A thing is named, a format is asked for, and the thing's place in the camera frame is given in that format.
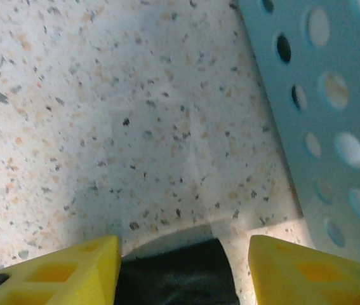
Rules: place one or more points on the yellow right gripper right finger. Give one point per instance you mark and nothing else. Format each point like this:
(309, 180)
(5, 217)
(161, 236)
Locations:
(294, 279)

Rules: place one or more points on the light blue perforated basket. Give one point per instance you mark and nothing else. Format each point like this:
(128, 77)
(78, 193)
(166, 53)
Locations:
(325, 120)

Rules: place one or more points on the black floral print t-shirt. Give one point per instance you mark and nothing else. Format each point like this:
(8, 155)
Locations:
(173, 273)

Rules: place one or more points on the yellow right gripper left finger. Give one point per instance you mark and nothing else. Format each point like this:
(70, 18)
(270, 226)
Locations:
(71, 273)

